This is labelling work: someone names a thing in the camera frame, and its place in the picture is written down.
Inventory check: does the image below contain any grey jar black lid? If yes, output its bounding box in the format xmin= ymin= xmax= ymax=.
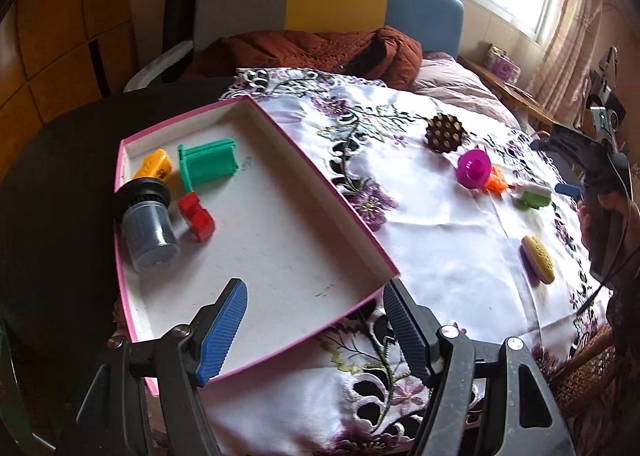
xmin=116 ymin=177 xmax=182 ymax=273

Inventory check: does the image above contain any brown studded ball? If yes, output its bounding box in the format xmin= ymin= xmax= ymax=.
xmin=425 ymin=114 xmax=462 ymax=154

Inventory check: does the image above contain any black rolled mat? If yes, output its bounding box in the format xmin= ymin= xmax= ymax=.
xmin=162 ymin=0 xmax=207 ymax=57

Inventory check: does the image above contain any magenta plastic lid toy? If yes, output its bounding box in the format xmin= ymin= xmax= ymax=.
xmin=456 ymin=149 xmax=495 ymax=191

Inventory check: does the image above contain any white chair armrest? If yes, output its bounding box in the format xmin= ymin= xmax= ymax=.
xmin=122 ymin=40 xmax=193 ymax=93

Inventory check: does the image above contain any rust brown quilted jacket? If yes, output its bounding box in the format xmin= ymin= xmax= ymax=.
xmin=177 ymin=25 xmax=425 ymax=92

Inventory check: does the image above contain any grey electronic device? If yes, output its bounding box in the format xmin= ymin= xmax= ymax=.
xmin=585 ymin=44 xmax=628 ymax=137

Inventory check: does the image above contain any mauve pillow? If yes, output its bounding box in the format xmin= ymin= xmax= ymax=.
xmin=412 ymin=51 xmax=523 ymax=129

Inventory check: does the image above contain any grey cable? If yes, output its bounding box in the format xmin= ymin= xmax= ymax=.
xmin=570 ymin=151 xmax=633 ymax=317

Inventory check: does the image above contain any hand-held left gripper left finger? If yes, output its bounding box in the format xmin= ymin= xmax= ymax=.
xmin=55 ymin=277 xmax=249 ymax=456

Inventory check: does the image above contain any small orange plastic toy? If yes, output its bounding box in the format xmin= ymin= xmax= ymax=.
xmin=482 ymin=165 xmax=516 ymax=195

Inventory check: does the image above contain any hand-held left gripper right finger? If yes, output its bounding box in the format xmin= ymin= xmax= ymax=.
xmin=382 ymin=279 xmax=576 ymax=456

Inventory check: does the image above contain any wooden wardrobe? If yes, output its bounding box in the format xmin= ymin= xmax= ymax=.
xmin=0 ymin=0 xmax=141 ymax=172

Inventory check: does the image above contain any purple box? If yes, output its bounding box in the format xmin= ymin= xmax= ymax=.
xmin=482 ymin=44 xmax=521 ymax=84

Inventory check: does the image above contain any yellow purple pumice stone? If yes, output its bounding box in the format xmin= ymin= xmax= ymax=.
xmin=520 ymin=235 xmax=557 ymax=285

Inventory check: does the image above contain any orange yellow plastic block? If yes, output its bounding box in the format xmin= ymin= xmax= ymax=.
xmin=131 ymin=149 xmax=174 ymax=183

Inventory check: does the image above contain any white green plug-in device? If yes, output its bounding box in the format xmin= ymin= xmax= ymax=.
xmin=511 ymin=181 xmax=552 ymax=210

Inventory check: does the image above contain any wooden bedside shelf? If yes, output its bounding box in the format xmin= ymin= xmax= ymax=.
xmin=457 ymin=54 xmax=571 ymax=129

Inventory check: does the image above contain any red plastic block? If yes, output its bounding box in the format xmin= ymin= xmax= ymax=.
xmin=177 ymin=192 xmax=216 ymax=242

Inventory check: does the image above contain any person's right hand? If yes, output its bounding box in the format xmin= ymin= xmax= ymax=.
xmin=577 ymin=189 xmax=640 ymax=282

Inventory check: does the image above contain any wicker chair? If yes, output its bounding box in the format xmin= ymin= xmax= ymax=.
xmin=547 ymin=323 xmax=626 ymax=417

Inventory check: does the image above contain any green plastic comb piece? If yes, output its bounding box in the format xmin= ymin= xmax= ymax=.
xmin=177 ymin=137 xmax=238 ymax=197

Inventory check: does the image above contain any beige patterned curtain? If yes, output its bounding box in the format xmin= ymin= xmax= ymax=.
xmin=525 ymin=0 xmax=626 ymax=107

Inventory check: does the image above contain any pink-rimmed white tray box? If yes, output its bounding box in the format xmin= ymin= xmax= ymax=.
xmin=114 ymin=95 xmax=401 ymax=398

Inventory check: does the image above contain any white embroidered floral tablecloth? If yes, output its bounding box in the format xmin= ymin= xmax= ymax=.
xmin=202 ymin=67 xmax=613 ymax=456

